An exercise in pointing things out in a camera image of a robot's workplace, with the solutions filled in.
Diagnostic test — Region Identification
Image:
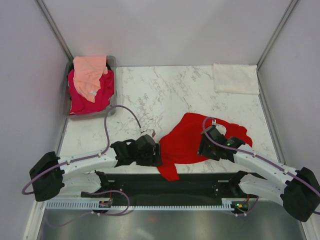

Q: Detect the red t shirt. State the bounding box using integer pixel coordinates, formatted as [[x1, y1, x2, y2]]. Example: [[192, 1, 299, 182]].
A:
[[156, 112, 253, 182]]

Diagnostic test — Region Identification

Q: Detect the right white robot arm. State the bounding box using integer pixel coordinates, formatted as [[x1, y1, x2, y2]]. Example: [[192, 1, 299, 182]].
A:
[[197, 125, 320, 222]]

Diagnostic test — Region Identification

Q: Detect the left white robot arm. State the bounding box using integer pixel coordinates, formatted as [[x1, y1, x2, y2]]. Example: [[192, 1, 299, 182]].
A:
[[29, 134, 162, 202]]

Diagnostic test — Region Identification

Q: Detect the folded white t shirt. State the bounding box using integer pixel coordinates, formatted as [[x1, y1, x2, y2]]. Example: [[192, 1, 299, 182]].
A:
[[212, 63, 260, 95]]

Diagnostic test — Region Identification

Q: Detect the magenta t shirt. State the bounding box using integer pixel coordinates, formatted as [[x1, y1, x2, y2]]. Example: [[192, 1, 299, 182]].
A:
[[67, 69, 114, 115]]

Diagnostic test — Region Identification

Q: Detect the grey plastic bin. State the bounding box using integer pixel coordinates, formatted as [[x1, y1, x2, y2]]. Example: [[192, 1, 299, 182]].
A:
[[60, 55, 117, 119]]

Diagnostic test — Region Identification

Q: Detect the peach t shirt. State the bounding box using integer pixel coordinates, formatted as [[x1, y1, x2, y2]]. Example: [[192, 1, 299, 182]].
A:
[[73, 55, 108, 103]]

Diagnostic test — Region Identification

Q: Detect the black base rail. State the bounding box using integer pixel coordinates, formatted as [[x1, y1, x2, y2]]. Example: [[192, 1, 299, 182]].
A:
[[80, 172, 248, 205]]

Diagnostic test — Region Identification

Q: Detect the white slotted cable duct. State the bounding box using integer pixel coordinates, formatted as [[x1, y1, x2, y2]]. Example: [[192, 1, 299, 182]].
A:
[[46, 199, 245, 211]]

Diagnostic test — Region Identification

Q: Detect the left aluminium frame post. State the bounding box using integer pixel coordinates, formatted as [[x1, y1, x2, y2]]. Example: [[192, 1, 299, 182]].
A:
[[35, 0, 73, 61]]

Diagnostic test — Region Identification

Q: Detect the aluminium frame post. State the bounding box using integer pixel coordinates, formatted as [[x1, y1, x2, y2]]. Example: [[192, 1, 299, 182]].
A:
[[256, 0, 301, 71], [35, 0, 73, 61]]

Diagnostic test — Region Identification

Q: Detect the right aluminium frame post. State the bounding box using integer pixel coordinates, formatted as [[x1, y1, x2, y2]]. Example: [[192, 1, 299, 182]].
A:
[[256, 0, 301, 71]]

